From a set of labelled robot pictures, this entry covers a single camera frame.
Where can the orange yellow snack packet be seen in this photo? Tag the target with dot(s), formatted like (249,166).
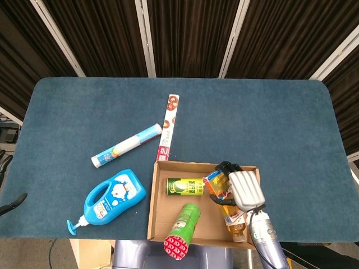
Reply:
(217,182)

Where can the blue cartoon pump bottle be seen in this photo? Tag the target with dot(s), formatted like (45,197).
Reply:
(117,196)

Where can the black floor equipment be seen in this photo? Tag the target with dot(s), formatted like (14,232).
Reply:
(322,255)

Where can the capless green label tea bottle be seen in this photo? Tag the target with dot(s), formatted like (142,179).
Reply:
(185,186)

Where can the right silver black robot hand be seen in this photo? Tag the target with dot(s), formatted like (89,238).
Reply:
(246,190)

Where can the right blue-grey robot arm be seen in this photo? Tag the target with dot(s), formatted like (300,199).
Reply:
(266,241)

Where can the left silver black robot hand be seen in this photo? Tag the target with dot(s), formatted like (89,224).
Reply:
(16,200)

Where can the blue felt table cover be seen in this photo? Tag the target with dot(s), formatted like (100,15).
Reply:
(84,112)

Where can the long white food-print box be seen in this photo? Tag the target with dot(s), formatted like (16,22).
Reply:
(168,126)

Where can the plastic bag roll blue label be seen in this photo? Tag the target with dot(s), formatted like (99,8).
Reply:
(126,145)

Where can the dark pleated partition panel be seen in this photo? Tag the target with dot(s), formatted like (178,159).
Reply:
(22,56)
(347,98)
(190,36)
(106,36)
(286,36)

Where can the white partition post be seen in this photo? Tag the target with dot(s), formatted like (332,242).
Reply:
(233,39)
(11,116)
(146,39)
(354,157)
(58,39)
(336,58)

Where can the blue-grey robot torso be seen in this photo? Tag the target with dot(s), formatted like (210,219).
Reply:
(134,255)

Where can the open brown cardboard box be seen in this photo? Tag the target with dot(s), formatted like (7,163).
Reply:
(168,210)

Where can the white table leg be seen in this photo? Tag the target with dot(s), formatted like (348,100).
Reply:
(250,259)

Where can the amber tea bottle white cap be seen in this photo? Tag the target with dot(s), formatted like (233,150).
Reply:
(237,227)

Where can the green chip can red base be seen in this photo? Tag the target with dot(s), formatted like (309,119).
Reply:
(183,224)

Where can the black equipment beside table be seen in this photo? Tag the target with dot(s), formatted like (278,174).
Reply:
(8,134)

